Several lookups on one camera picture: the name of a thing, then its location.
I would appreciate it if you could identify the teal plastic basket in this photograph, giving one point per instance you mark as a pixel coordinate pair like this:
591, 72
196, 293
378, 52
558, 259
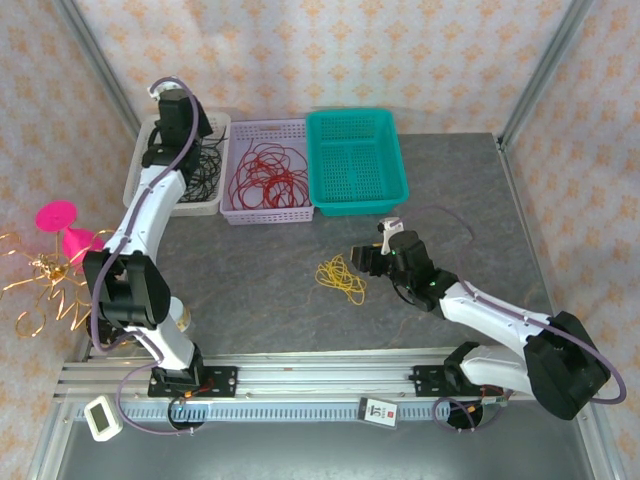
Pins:
355, 206

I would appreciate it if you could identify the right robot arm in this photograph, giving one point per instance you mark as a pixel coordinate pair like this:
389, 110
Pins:
490, 315

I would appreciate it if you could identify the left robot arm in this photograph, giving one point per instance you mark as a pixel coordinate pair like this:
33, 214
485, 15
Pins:
150, 200

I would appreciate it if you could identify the white plastic basket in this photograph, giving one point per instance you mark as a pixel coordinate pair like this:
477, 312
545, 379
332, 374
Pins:
200, 209

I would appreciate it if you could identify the lavender plastic basket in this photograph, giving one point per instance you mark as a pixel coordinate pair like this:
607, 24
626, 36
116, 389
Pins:
270, 216

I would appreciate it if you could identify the pink plastic goblet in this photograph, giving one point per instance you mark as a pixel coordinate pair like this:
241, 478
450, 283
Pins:
65, 220

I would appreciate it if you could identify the white label card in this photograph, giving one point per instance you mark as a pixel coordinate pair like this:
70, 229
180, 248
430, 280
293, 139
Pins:
377, 412

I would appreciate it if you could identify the round black gold tin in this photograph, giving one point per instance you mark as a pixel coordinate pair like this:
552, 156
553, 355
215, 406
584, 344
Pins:
91, 334

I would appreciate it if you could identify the white digital timer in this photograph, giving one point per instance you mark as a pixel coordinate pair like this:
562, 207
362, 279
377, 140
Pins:
102, 419

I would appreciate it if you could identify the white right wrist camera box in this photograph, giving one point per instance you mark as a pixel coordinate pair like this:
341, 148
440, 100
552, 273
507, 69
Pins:
387, 240

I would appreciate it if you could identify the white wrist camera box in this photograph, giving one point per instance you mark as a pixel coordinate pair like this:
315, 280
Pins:
161, 87
387, 240

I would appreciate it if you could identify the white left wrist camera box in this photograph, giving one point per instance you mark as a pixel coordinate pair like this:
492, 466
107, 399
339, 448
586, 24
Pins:
161, 87

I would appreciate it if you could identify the aluminium frame post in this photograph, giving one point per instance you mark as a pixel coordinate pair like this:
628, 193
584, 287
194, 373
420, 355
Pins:
550, 60
100, 60

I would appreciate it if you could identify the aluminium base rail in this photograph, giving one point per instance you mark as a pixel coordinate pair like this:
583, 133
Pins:
325, 375

